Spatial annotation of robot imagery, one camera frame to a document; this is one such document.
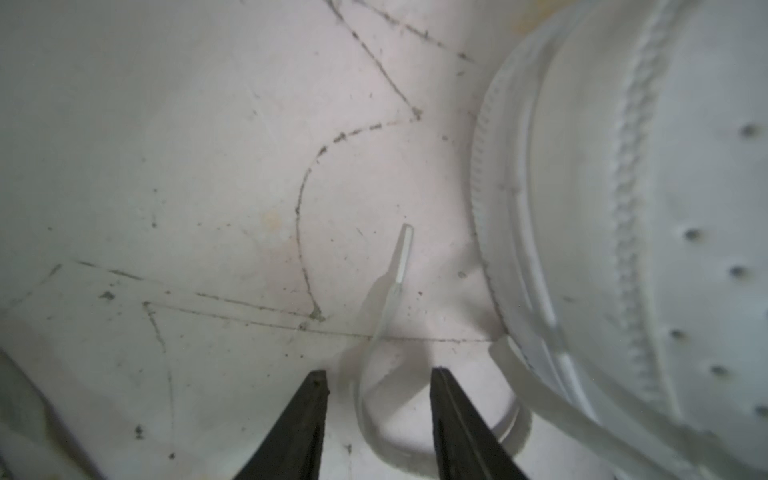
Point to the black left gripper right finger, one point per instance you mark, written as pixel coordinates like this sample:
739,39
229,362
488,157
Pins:
465,447

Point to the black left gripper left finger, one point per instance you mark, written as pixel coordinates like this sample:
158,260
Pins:
293,447

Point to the white sneaker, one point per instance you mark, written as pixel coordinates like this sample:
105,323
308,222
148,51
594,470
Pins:
619,192

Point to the pink floral table mat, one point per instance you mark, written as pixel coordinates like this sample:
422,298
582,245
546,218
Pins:
196,197

